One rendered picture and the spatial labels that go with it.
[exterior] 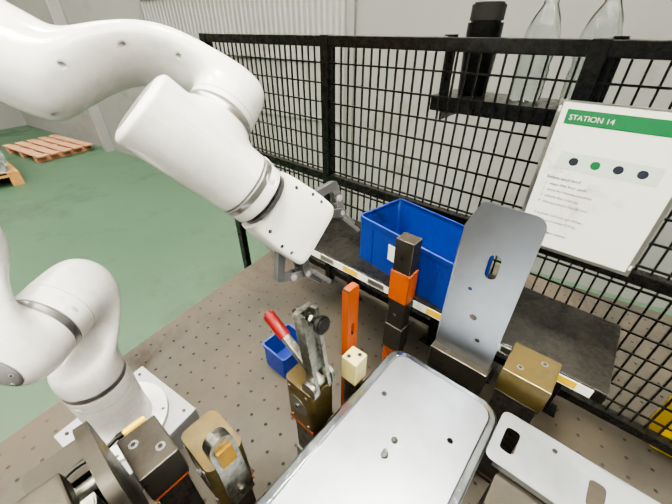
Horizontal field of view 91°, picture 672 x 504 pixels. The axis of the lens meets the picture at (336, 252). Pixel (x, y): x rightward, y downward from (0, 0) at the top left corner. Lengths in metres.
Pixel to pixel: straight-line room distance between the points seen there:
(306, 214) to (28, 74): 0.30
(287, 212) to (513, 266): 0.37
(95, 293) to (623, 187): 0.99
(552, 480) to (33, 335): 0.80
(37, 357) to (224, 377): 0.55
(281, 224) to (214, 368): 0.77
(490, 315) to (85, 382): 0.75
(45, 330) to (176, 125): 0.42
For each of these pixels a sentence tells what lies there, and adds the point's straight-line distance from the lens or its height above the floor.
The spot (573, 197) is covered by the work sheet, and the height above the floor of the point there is 1.28.
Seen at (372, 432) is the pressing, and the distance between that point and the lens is 0.63.
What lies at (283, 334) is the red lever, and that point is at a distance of 0.59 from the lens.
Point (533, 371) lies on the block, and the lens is 0.71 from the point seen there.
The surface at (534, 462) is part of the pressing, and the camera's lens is 0.69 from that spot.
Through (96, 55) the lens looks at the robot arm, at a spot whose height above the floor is 1.54.
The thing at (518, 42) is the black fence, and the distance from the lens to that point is 0.82.
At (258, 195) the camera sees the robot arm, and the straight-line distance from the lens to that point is 0.39.
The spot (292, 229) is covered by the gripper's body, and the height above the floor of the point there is 1.34.
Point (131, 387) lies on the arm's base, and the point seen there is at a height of 0.93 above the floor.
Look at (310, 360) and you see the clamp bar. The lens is 0.54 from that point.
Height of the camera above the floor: 1.56
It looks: 34 degrees down
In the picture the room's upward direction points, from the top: straight up
